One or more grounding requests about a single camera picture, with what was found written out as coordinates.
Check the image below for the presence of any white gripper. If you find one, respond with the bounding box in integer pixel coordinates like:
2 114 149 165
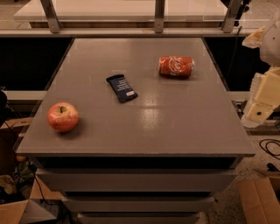
241 26 280 128

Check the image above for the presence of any red coke can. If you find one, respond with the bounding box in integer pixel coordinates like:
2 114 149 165
158 56 194 77

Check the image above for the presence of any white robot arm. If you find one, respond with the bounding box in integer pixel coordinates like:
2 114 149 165
241 12 280 128

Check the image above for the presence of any red apple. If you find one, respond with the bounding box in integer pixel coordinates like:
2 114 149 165
47 102 80 132

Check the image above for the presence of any dark blue snack bar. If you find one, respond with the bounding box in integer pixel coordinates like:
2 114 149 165
106 74 138 103

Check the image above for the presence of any grey drawer cabinet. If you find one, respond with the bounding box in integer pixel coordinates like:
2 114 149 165
17 38 255 224

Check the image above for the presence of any cardboard box right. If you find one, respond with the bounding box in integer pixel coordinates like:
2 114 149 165
236 177 280 224

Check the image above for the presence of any cardboard box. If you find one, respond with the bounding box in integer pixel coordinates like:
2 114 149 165
0 117 32 175
0 177 62 224
236 177 280 224

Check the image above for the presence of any cardboard box lower left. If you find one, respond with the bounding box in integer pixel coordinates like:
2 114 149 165
0 177 62 224

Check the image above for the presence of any metal frame rail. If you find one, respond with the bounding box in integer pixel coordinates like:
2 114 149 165
0 0 262 38

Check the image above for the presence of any black cable on floor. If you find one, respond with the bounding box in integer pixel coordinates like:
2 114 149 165
258 138 280 161

